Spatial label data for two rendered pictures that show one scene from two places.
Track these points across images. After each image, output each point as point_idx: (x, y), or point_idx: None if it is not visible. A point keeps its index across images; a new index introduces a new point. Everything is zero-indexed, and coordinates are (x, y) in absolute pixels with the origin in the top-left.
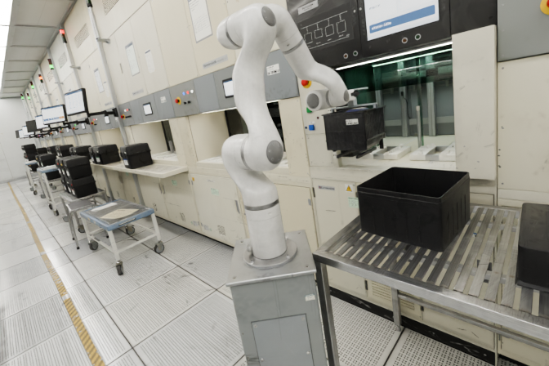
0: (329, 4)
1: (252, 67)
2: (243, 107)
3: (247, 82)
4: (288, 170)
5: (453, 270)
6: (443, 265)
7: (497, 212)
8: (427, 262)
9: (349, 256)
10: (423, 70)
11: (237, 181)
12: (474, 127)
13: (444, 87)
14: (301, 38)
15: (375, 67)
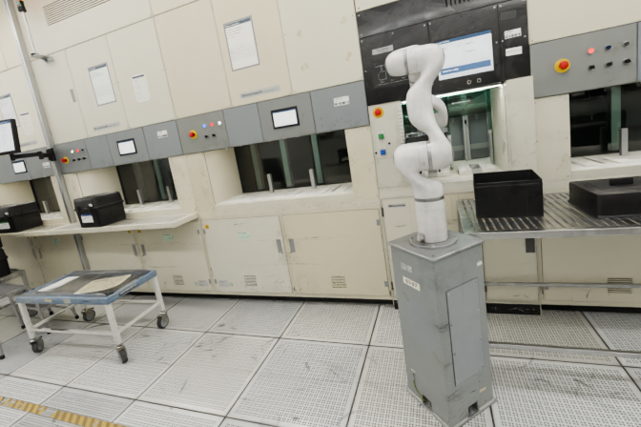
0: None
1: (430, 90)
2: (427, 119)
3: (428, 100)
4: (353, 195)
5: (561, 220)
6: (553, 220)
7: None
8: (543, 221)
9: (493, 229)
10: (450, 108)
11: (417, 180)
12: (523, 141)
13: (450, 123)
14: None
15: None
